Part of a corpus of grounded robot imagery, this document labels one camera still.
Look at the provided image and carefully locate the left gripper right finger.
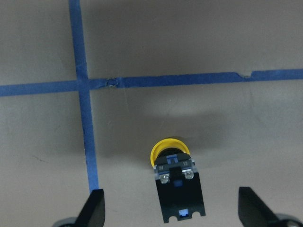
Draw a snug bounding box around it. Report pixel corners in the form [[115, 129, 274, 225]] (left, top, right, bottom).
[[238, 187, 279, 227]]

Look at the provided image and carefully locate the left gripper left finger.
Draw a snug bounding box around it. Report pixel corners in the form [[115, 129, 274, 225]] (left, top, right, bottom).
[[75, 189, 105, 227]]

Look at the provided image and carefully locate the yellow push button switch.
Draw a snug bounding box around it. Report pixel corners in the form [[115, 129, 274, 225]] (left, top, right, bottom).
[[150, 138, 206, 223]]

